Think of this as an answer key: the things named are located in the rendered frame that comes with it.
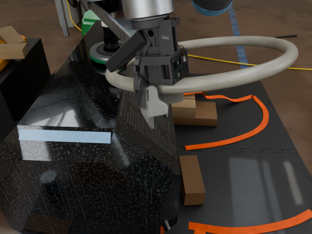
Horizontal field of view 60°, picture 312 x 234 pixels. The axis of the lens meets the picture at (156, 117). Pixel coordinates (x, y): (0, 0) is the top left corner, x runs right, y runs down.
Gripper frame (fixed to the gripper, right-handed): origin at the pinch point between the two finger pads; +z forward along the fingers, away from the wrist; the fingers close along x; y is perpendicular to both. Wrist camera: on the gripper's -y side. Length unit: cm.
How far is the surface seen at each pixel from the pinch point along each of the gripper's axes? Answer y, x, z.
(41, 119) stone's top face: -55, 7, 11
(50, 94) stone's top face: -64, 20, 7
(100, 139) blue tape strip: -34.0, 12.8, 18.6
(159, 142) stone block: -25, 35, 31
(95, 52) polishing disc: -65, 51, -3
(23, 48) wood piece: -113, 45, -8
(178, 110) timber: -68, 128, 61
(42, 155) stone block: -50, 0, 21
